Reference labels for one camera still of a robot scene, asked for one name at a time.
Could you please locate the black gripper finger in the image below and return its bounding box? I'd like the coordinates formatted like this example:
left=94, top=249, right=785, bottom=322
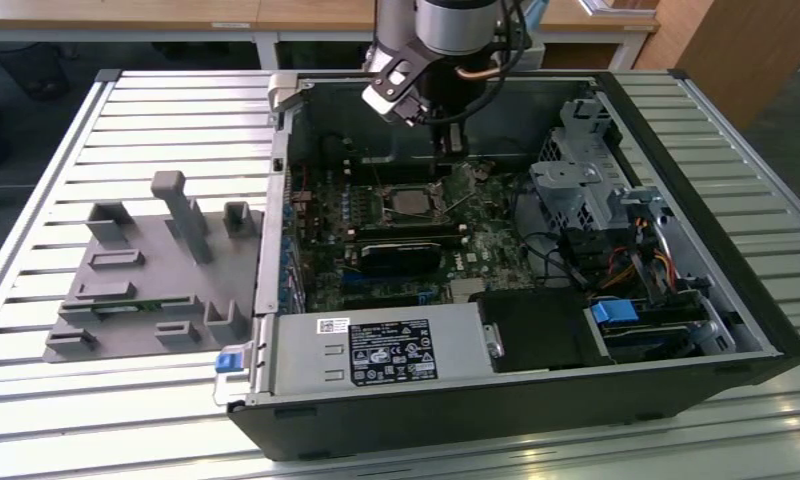
left=430, top=124, right=450, bottom=166
left=449, top=124, right=469, bottom=165

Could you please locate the black RAM slot bank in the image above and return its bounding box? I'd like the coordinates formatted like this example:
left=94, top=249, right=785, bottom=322
left=349, top=223, right=462, bottom=245
left=342, top=149, right=441, bottom=184

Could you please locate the CPU socket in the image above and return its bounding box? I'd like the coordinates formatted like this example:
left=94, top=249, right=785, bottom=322
left=378, top=184, right=446, bottom=225

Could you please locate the silver drive cage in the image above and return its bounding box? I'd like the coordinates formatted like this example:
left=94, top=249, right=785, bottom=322
left=527, top=97, right=675, bottom=234

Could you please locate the green motherboard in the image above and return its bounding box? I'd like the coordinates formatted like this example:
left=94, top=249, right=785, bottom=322
left=285, top=159, right=541, bottom=314

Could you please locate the black expansion card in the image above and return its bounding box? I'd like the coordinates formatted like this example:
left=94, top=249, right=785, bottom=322
left=356, top=239, right=445, bottom=275

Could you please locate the white paper stack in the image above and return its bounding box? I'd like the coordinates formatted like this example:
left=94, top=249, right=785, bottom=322
left=576, top=0, right=661, bottom=16

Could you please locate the silver chipset heatsink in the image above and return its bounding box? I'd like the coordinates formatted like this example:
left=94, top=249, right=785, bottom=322
left=449, top=278, right=488, bottom=301

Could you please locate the black fan shroud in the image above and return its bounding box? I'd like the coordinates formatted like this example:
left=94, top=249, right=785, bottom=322
left=469, top=287, right=619, bottom=374

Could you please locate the blue disk carrier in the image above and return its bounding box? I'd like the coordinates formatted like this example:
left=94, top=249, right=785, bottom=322
left=589, top=297, right=640, bottom=329

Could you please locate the wooden cabinet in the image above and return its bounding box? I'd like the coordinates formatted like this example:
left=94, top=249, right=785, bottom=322
left=632, top=0, right=800, bottom=131

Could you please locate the silver power supply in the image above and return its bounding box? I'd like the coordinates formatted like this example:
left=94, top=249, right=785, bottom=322
left=265, top=302, right=501, bottom=396

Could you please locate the grey parts rack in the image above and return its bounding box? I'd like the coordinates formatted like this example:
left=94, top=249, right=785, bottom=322
left=42, top=169, right=268, bottom=364

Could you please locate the wooden desk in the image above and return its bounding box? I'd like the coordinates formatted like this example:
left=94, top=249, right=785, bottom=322
left=0, top=0, right=661, bottom=71

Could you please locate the green RAM stick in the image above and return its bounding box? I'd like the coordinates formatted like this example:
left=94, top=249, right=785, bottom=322
left=92, top=297, right=194, bottom=316

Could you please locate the black PC case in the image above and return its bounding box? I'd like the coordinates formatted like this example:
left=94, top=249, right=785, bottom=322
left=225, top=69, right=800, bottom=462

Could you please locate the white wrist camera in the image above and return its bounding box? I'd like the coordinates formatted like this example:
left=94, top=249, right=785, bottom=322
left=361, top=42, right=436, bottom=127

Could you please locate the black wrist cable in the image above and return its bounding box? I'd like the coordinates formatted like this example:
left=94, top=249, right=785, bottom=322
left=429, top=0, right=533, bottom=125

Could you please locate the grey case corner bracket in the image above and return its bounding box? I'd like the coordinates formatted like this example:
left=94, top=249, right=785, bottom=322
left=265, top=72, right=308, bottom=114

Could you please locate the orange yellow wire bundle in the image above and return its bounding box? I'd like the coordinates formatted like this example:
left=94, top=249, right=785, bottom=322
left=603, top=219, right=681, bottom=301

